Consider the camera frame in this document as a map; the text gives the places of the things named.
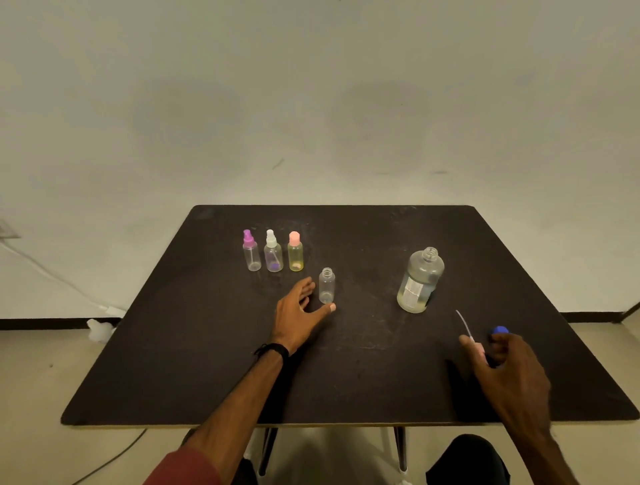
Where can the person's right hand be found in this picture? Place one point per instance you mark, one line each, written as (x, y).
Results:
(520, 389)

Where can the person's left hand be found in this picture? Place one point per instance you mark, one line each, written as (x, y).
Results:
(292, 322)

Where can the small clear bottle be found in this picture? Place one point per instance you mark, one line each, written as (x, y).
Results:
(327, 287)
(252, 260)

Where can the pink spray cap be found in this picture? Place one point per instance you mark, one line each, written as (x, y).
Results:
(479, 347)

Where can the blue bottle cap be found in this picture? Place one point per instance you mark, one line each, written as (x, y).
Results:
(500, 330)

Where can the small yellow bottle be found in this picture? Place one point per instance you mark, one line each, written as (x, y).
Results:
(295, 259)

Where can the small purple-tinted bottle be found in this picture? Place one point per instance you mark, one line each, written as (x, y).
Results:
(273, 261)

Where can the large clear plastic bottle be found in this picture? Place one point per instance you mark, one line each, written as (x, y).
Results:
(420, 282)

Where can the person's left forearm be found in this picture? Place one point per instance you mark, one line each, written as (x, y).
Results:
(240, 404)

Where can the person's right leg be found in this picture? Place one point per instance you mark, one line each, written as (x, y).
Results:
(465, 462)

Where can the black wristband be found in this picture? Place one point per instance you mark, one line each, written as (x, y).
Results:
(275, 349)

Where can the black table leg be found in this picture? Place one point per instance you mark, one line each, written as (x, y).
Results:
(267, 449)
(401, 449)

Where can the white plastic floor object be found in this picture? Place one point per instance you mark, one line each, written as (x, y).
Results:
(100, 331)

